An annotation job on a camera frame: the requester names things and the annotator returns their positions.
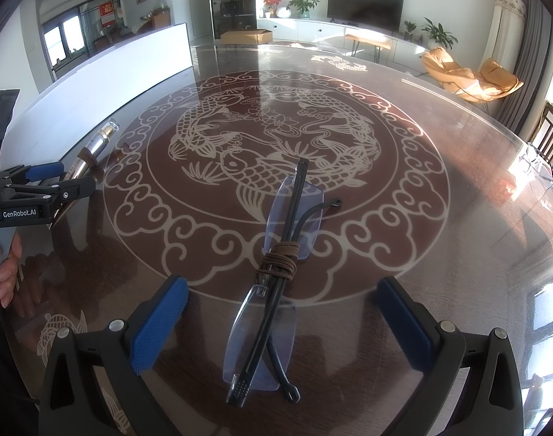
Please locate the brown cardboard floor box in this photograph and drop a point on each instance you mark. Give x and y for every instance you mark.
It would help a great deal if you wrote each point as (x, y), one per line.
(244, 37)

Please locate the wooden slatted chair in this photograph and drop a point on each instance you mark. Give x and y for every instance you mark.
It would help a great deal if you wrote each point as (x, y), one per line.
(551, 141)

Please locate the clear plastic item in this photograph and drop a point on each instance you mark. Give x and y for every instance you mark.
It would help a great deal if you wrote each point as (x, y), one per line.
(542, 177)

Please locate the wooden bench hairpin legs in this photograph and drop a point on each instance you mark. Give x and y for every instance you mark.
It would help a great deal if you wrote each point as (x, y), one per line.
(367, 42)

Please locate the small potted plant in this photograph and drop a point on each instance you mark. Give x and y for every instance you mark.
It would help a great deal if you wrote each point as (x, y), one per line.
(409, 29)

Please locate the white round vase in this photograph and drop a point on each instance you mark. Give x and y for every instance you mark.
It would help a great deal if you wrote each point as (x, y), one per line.
(283, 13)

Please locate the black flat television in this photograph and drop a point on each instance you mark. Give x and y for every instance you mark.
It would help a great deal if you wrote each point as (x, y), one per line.
(365, 4)

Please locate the long white cardboard box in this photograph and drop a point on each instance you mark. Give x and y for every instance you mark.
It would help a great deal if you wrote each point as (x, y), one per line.
(122, 68)

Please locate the person's left hand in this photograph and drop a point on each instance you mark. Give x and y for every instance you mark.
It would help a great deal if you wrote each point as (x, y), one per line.
(11, 272)

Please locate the green potted plant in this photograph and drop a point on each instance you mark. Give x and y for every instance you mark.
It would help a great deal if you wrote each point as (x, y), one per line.
(303, 4)

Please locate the orange lounge chair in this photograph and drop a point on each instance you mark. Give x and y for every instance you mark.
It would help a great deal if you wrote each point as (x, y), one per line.
(472, 79)

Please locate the cloth-covered standing air conditioner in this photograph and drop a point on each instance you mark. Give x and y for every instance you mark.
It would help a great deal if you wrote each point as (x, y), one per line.
(503, 27)

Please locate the grey curtain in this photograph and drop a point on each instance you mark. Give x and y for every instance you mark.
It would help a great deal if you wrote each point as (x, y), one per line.
(533, 54)

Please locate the dark glass display cabinet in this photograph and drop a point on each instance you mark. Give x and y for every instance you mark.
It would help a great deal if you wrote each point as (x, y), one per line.
(231, 0)

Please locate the large leafy potted plant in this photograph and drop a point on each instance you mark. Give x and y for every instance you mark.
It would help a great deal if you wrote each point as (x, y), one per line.
(440, 34)

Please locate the white television console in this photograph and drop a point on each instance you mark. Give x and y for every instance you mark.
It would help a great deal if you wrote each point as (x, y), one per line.
(317, 32)

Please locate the red door poster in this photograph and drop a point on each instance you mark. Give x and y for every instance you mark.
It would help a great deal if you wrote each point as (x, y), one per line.
(106, 14)

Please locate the brown patterned glass desktop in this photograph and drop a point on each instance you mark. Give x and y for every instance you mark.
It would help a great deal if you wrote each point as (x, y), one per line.
(394, 236)

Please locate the wooden dining furniture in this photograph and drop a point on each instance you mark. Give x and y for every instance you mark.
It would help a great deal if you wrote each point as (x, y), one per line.
(154, 20)

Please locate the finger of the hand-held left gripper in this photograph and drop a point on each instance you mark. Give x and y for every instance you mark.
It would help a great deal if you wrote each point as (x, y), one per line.
(45, 171)
(72, 188)

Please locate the red flower plant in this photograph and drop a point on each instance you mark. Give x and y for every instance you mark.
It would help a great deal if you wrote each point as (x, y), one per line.
(272, 2)

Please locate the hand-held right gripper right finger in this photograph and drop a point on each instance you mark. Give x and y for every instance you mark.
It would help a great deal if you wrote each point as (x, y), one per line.
(406, 327)

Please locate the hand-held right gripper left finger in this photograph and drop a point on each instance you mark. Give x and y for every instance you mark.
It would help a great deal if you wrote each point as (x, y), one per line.
(160, 327)

